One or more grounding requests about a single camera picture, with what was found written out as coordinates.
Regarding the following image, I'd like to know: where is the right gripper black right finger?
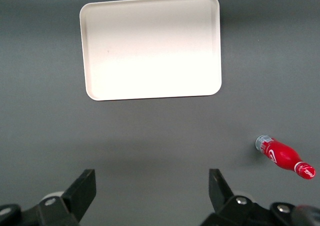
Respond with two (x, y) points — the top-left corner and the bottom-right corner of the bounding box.
(199, 168), (301, 226)

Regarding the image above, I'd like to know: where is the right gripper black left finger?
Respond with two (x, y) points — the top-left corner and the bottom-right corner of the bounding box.
(0, 168), (97, 226)

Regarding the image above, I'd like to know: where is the red coke bottle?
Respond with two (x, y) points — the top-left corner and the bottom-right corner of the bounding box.
(255, 134), (317, 181)

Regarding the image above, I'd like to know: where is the white rectangular plastic tray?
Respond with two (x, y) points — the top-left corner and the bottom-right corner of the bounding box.
(79, 0), (223, 102)

